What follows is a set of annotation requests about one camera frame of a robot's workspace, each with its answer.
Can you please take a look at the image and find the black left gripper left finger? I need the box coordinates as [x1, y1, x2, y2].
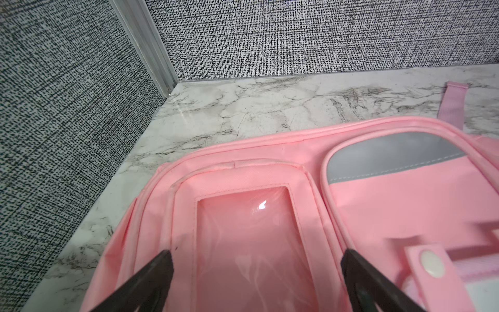
[93, 250, 174, 312]

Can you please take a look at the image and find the pink backpack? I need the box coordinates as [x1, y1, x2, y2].
[81, 82, 498, 311]

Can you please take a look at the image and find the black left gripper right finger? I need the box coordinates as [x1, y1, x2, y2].
[340, 249, 423, 312]

